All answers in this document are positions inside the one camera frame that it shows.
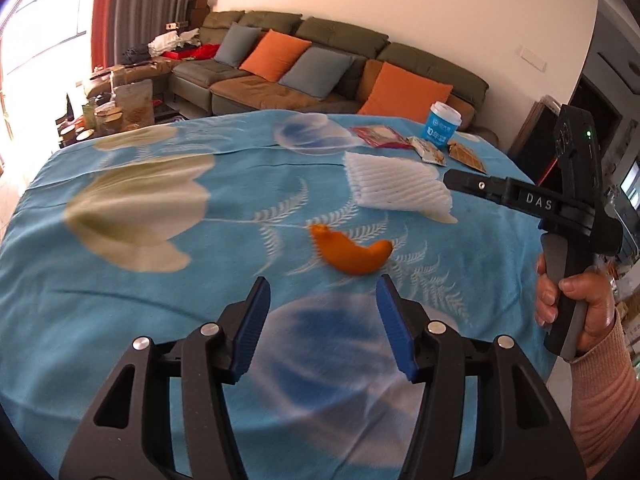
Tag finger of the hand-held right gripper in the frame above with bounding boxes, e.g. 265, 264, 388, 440
442, 169, 507, 202

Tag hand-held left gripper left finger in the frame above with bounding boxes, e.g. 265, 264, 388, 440
59, 276, 272, 480

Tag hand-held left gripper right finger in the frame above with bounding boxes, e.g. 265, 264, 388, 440
376, 273, 587, 480

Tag white foam fruit net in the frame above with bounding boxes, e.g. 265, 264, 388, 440
342, 151, 458, 224

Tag orange peel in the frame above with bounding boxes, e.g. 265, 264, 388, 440
307, 224, 394, 276

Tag person's right hand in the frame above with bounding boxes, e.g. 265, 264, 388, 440
536, 252, 617, 356

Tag orange brown snack wrapper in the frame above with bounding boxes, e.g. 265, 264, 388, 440
446, 141, 487, 175

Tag beige snack packet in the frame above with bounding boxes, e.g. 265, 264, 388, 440
406, 136, 448, 166

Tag lit screen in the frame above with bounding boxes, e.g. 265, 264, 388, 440
619, 160, 640, 211

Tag blue white paper cup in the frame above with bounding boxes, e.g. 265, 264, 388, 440
425, 101, 463, 148

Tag leaning wooden boards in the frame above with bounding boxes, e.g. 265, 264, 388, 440
507, 95, 561, 176

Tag blue floral blanket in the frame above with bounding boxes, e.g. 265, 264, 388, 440
0, 110, 556, 480

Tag red white snack wrapper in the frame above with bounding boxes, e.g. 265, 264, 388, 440
350, 125, 413, 150

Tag orange cushion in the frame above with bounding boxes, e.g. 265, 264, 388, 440
239, 29, 312, 83
357, 61, 453, 125

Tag olive green sectional sofa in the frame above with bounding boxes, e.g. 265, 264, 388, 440
85, 10, 498, 146

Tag grey blue cushion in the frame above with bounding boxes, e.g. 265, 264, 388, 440
214, 24, 261, 68
278, 46, 355, 101

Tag group of jars and packets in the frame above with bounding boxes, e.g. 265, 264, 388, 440
55, 77, 156, 148

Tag red cloth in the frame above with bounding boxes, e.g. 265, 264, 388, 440
170, 44, 221, 61

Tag white clothes pile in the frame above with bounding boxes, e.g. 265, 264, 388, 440
148, 30, 201, 56

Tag stacked cardboard boxes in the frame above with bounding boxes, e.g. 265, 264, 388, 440
187, 0, 210, 28

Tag orange curtain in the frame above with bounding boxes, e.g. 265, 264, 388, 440
90, 0, 118, 68

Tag large window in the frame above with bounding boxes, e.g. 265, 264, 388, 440
0, 0, 96, 48

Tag white wall plate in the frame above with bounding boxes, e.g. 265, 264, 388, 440
520, 46, 546, 70

